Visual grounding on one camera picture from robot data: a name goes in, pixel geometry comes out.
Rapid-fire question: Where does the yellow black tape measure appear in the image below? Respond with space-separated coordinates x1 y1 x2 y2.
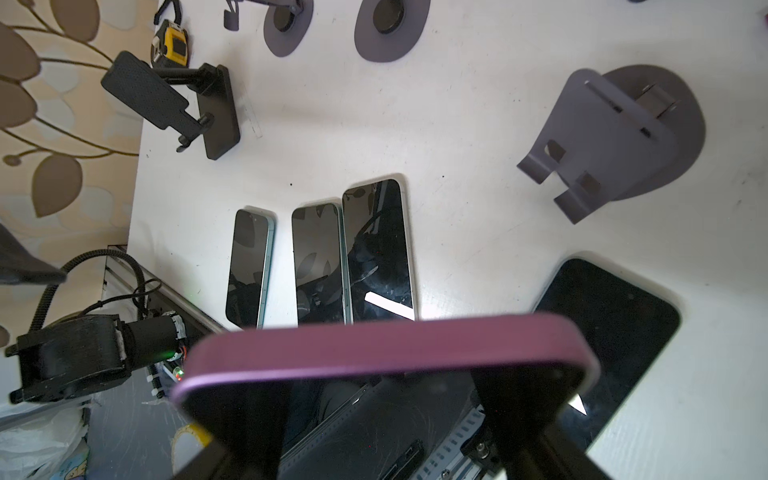
150 0 189 68

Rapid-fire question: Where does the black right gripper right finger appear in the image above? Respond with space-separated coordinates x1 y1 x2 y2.
491 422 610 480

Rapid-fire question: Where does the purple round middle phone stand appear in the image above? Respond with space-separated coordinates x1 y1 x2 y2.
354 0 431 63

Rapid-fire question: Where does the black square phone stand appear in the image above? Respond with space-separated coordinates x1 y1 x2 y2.
101 51 241 160

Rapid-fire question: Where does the dark phone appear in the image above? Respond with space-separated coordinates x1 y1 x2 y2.
291 202 345 325

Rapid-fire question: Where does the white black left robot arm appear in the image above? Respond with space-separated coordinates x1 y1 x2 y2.
1 228 188 404

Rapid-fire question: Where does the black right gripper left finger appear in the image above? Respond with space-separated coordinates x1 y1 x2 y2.
172 440 282 480

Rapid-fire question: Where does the silver-edged black phone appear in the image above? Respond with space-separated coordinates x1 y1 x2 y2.
342 178 416 323

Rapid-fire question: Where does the green-cased phone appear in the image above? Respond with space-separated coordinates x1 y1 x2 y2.
225 208 275 328

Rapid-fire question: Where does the purple round left phone stand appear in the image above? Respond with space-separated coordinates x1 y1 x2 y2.
251 0 314 58

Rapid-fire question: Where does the purple round phone stand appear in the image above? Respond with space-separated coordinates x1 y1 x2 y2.
354 0 431 63
251 0 314 58

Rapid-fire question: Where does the front right purple phone stand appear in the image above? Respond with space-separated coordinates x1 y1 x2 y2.
518 65 706 224

